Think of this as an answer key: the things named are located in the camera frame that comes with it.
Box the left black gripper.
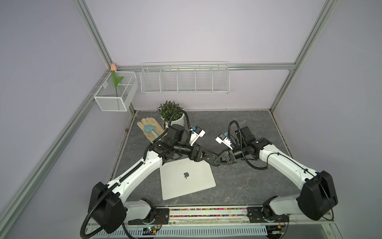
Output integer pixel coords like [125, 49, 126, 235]
[173, 140, 211, 162]

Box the silver laptop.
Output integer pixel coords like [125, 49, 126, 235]
[160, 158, 216, 200]

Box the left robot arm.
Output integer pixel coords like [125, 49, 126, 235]
[80, 110, 218, 239]

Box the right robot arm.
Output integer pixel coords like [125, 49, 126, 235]
[212, 127, 338, 222]

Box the beige work glove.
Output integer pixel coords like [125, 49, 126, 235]
[137, 118, 164, 142]

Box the potted green plant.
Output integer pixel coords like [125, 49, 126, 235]
[157, 101, 185, 129]

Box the blue garden trowel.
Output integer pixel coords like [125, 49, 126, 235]
[144, 125, 159, 141]

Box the pink artificial tulip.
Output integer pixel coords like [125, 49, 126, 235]
[110, 63, 124, 97]

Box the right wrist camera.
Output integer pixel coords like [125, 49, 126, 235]
[215, 132, 233, 149]

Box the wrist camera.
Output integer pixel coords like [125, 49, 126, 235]
[189, 126, 206, 146]
[215, 132, 233, 149]

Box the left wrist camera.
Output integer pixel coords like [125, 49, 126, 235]
[189, 126, 206, 146]

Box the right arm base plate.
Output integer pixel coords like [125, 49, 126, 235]
[247, 207, 289, 223]

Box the aluminium front rail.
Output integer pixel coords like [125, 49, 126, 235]
[90, 205, 342, 239]

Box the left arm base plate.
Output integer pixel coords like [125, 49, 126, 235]
[128, 208, 170, 225]

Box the white wire shelf basket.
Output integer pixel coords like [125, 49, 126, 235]
[140, 61, 230, 94]

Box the white mesh wall box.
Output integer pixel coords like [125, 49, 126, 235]
[94, 71, 138, 112]

